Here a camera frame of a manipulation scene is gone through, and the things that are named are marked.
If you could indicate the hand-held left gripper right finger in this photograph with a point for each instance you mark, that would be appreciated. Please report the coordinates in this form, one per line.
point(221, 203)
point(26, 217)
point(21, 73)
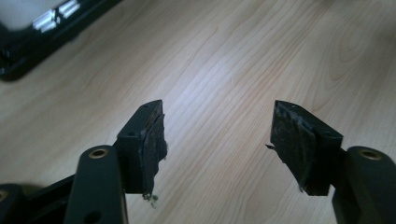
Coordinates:
point(305, 143)

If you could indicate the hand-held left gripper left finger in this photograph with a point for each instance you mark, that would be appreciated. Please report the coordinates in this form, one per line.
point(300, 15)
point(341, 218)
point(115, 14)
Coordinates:
point(137, 140)

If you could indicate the red and black shoe rack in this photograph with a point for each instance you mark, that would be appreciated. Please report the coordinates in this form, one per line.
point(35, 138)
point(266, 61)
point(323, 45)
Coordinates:
point(18, 62)

